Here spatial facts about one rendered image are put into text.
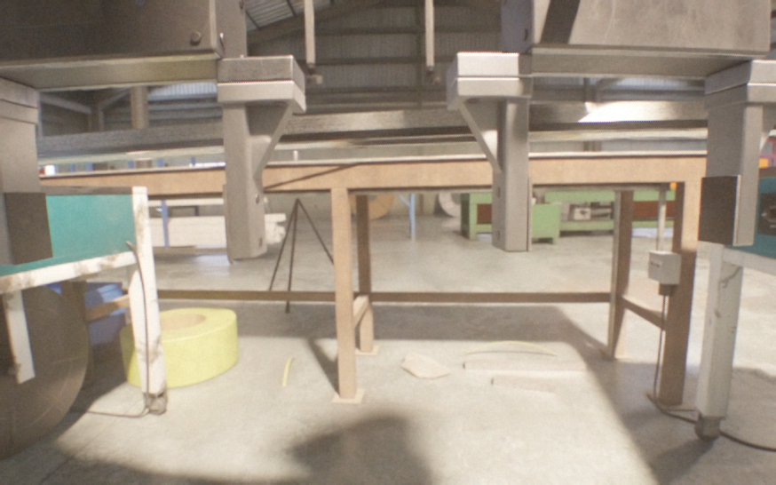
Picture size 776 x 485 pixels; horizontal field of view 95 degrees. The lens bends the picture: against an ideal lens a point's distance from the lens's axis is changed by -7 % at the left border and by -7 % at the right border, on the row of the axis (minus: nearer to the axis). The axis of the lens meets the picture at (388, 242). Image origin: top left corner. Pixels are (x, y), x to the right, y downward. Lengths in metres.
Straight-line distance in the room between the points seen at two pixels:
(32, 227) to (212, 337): 1.37
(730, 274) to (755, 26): 1.01
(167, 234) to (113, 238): 3.27
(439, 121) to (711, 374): 1.11
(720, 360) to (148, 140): 1.31
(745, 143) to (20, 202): 0.41
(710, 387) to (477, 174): 0.85
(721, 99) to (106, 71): 0.35
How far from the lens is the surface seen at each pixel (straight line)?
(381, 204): 11.15
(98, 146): 0.49
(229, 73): 0.22
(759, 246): 1.12
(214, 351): 1.65
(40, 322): 1.40
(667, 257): 1.39
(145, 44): 0.23
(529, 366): 1.63
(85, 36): 0.25
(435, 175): 1.19
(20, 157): 0.29
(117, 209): 1.28
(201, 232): 4.45
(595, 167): 1.29
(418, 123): 0.35
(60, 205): 1.17
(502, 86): 0.21
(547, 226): 5.29
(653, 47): 0.24
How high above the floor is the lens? 0.69
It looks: 7 degrees down
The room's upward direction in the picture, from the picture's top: 1 degrees counter-clockwise
